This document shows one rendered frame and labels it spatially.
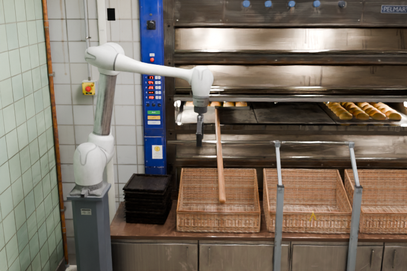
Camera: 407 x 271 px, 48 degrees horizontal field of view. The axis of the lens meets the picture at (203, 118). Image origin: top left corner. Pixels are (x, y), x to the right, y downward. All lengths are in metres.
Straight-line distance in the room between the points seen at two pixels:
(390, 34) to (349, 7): 0.35
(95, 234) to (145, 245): 0.48
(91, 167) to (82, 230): 0.38
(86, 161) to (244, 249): 1.20
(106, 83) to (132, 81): 0.65
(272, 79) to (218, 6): 0.64
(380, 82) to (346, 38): 0.40
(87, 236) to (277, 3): 1.94
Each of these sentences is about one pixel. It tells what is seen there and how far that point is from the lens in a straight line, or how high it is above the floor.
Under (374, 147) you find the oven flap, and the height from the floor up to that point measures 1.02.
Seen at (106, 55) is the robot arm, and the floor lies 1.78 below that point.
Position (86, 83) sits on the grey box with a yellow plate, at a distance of 3.35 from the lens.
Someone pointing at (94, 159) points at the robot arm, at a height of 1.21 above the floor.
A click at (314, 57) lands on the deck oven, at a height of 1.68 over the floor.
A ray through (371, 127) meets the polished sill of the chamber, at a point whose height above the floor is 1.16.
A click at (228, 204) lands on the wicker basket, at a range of 3.48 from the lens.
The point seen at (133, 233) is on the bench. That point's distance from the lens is 3.16.
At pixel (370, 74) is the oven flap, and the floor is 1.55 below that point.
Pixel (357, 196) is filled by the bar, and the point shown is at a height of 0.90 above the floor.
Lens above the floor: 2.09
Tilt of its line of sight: 15 degrees down
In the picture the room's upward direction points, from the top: straight up
